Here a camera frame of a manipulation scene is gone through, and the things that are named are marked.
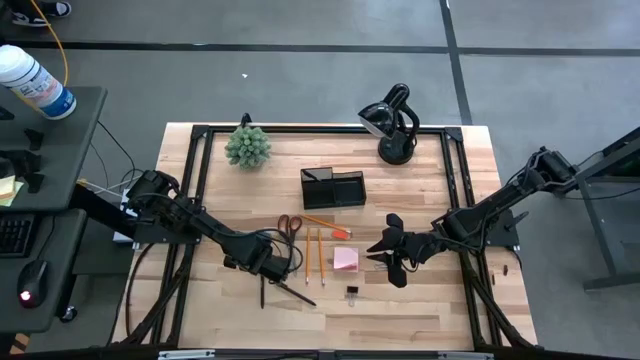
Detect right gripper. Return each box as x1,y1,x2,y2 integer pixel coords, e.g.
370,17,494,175
366,213,449,290

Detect black keyboard tray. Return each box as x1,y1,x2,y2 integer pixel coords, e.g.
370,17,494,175
0,208,89,335

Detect black camera cable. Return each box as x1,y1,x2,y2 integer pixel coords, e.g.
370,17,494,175
257,227,304,274

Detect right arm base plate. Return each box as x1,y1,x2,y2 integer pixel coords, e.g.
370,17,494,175
447,207,530,250

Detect black keyboard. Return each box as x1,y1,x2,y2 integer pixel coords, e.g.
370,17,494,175
0,213,36,259

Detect black aluminium table frame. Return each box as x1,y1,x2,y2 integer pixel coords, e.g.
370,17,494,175
112,122,540,360

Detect black computer mouse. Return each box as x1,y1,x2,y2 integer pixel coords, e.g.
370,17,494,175
16,258,50,310

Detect yellow wooden pencil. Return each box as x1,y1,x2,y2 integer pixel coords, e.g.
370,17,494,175
304,227,312,286
298,214,351,236
317,228,327,287

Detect black mesh desk organizer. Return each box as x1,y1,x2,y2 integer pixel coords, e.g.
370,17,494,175
299,166,368,210

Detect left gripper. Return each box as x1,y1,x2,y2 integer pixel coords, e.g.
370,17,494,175
222,234,297,286

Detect yellow cable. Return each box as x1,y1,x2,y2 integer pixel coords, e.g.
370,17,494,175
28,0,70,89

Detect person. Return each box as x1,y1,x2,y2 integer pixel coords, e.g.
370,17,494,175
9,0,73,28

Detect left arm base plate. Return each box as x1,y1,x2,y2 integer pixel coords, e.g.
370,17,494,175
132,219,204,246

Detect white wipes canister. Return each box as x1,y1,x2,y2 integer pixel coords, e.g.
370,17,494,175
0,44,78,121

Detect grey metal table frame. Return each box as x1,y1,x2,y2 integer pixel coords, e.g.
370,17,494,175
573,127,640,292

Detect white power strip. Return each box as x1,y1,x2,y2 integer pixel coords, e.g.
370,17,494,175
112,188,142,245

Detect pink sticky note pad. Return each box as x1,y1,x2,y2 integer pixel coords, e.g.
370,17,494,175
333,246,360,274

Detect red and black scissors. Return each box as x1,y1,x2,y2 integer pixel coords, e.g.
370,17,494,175
277,213,304,246

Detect black floor cable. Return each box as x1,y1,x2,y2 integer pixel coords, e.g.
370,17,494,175
123,242,151,337
94,119,139,194

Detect black side desk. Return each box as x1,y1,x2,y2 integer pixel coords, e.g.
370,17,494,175
0,85,109,214

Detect green artificial potted plant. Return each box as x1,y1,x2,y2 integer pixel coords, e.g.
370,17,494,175
224,124,273,170

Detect black desk lamp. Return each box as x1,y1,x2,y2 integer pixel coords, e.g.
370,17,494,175
357,82,422,167

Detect yellow sticky note pad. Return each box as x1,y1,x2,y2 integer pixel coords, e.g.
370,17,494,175
0,174,25,208

